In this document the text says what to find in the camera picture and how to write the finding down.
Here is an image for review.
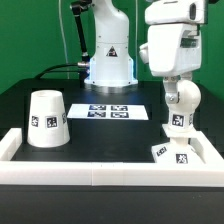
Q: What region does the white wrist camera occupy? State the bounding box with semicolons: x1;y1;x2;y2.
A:
139;43;149;64

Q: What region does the white lamp bulb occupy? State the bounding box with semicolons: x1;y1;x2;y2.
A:
167;80;201;132

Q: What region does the white U-shaped fence frame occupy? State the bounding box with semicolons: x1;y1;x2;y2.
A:
0;128;224;187

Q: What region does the white lamp shade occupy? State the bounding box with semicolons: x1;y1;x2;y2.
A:
27;90;70;148

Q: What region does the black camera stand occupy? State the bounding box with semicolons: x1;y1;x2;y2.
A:
70;0;92;62

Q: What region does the white lamp base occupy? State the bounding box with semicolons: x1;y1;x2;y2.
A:
151;124;205;164

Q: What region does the marker tag sheet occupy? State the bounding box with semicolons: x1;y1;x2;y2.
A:
67;104;148;120

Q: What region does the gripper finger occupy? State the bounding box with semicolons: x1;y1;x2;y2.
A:
163;76;179;104

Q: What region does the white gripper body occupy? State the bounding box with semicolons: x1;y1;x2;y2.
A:
148;23;202;77

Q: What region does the black cable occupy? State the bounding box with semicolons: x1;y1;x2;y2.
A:
34;63;84;80

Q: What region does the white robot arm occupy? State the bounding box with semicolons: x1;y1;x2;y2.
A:
85;0;208;104

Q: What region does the white hanging cable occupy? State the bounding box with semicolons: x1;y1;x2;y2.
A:
58;0;71;80

